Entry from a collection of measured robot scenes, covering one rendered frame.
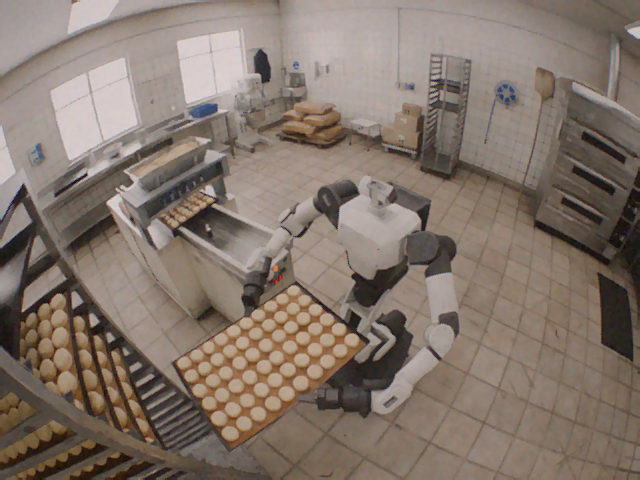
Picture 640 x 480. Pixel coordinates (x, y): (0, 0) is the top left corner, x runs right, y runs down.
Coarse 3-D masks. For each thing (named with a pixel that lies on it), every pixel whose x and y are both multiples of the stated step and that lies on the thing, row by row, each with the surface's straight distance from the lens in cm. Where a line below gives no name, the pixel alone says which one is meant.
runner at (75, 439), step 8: (104, 416) 54; (64, 440) 56; (72, 440) 56; (80, 440) 56; (48, 448) 60; (56, 448) 60; (64, 448) 59; (32, 456) 65; (40, 456) 64; (48, 456) 64; (16, 464) 72; (24, 464) 70; (32, 464) 69; (0, 472) 81; (8, 472) 79; (16, 472) 77
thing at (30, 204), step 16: (32, 192) 75; (32, 208) 73; (48, 240) 76; (64, 256) 79; (64, 272) 80; (80, 288) 83; (96, 304) 86; (112, 320) 94; (176, 384) 130; (192, 400) 141
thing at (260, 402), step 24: (240, 336) 106; (264, 336) 104; (288, 336) 103; (312, 336) 102; (288, 360) 98; (312, 360) 97; (336, 360) 97; (192, 384) 104; (288, 384) 94; (312, 384) 94; (264, 408) 93; (288, 408) 92; (240, 432) 93
